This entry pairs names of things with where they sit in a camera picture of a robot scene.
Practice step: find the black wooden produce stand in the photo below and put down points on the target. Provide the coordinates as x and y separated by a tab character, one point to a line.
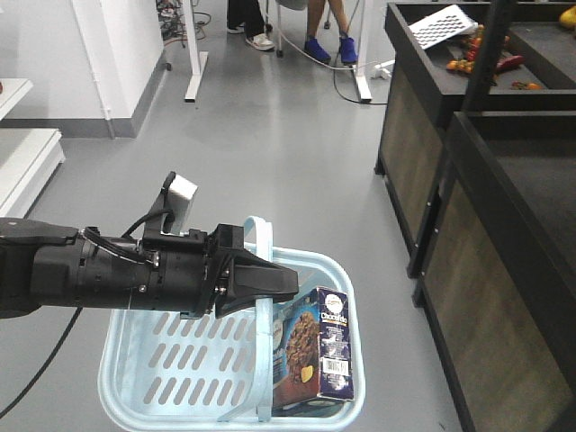
424	96

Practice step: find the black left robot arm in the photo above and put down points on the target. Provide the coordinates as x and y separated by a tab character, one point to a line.
49	265

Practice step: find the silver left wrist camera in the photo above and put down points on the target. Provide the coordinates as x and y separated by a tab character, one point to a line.
170	210

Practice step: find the light blue plastic basket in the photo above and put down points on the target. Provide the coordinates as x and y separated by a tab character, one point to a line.
162	372

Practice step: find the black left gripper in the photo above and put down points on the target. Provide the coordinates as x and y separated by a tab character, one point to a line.
198	273

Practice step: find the blue chocolate cookie box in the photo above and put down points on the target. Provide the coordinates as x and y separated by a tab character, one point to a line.
312	354

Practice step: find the white desk leg frame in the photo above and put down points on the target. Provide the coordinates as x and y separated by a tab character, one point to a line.
198	58

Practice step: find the white perforated tray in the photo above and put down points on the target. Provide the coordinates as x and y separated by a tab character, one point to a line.
442	25

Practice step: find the white store shelving unit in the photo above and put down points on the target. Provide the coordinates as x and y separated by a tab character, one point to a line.
29	157

